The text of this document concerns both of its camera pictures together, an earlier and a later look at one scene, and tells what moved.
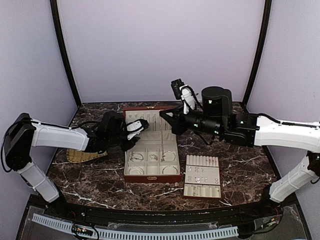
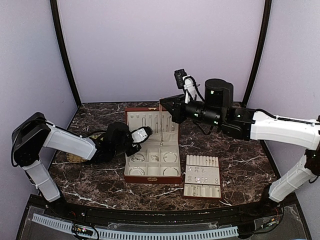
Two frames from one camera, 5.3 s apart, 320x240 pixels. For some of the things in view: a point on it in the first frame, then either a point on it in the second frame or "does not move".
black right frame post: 268,5 does not move
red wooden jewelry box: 155,158 does not move
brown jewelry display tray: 202,178 does not move
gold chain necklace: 163,156 -> 161,121
